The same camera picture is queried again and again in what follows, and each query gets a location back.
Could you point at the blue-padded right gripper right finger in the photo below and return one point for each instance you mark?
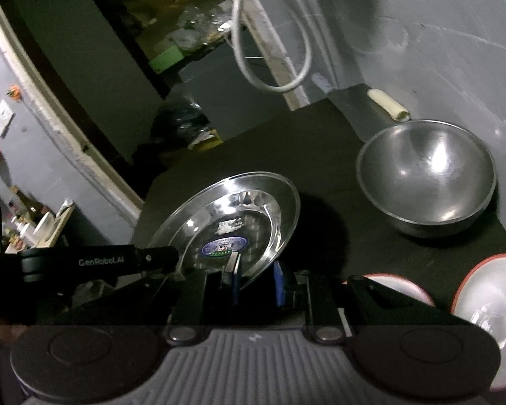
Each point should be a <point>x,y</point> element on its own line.
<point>279,281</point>

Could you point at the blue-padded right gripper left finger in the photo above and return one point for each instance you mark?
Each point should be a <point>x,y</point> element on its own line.
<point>232,272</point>

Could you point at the steel plate with blue sticker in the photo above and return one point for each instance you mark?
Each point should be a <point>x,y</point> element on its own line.
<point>248,222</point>

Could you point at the steel plate without sticker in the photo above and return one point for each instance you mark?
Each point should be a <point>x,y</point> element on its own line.
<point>281,188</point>

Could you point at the white bowl red rim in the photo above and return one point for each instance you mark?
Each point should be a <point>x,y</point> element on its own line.
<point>380,294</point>
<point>481,300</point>

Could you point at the deep steel mixing bowl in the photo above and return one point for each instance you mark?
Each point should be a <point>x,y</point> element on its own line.
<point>429,178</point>

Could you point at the yellow bin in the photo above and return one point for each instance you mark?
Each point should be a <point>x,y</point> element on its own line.
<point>206,140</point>

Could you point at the black garbage bag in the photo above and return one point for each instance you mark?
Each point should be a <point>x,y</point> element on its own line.
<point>178,122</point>

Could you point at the dark grey cabinet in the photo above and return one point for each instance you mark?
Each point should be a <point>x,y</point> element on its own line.
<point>230,103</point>

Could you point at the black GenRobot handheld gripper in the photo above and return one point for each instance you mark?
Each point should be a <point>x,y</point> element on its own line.
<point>38,283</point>

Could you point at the wooden side shelf table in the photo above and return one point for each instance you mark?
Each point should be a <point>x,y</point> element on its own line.
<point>23,238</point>

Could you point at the white ceramic bowl on shelf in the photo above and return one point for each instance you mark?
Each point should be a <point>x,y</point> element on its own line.
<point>45,227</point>

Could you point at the dark glass bottle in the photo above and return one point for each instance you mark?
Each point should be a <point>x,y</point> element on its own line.
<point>35,209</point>

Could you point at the green box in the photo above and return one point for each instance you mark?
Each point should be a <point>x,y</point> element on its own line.
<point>166,59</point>

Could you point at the cleaver with cream handle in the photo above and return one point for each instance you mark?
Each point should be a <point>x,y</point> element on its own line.
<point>368,110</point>

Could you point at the white wall switch plate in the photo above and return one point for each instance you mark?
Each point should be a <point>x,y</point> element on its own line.
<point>6,116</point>

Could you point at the orange wall hook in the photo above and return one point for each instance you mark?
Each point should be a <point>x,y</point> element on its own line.
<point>15,93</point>

